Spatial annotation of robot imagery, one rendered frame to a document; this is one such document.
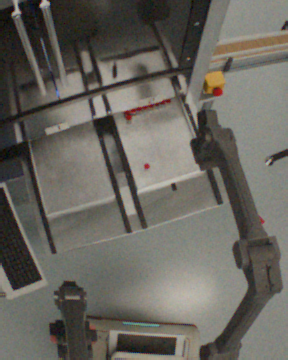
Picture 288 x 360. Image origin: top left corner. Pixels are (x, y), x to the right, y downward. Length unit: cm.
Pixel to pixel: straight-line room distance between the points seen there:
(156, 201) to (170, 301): 98
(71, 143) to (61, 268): 100
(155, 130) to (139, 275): 102
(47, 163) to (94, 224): 29
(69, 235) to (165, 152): 46
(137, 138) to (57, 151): 30
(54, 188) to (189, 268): 110
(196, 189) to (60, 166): 50
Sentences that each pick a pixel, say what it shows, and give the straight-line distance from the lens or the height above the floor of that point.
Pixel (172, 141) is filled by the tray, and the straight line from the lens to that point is 173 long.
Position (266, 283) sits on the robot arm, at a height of 154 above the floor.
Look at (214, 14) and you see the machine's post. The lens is 121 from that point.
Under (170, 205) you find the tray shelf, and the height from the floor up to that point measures 88.
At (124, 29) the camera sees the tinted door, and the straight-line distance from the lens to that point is 116.
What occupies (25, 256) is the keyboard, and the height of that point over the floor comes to 83.
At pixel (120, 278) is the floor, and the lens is 252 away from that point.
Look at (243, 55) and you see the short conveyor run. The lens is 189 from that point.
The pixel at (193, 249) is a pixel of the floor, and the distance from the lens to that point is 255.
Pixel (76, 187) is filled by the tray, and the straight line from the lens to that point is 169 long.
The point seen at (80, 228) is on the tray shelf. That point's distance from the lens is 166.
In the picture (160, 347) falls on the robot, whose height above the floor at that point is 104.
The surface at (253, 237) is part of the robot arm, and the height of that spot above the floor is 151.
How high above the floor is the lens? 252
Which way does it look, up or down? 75 degrees down
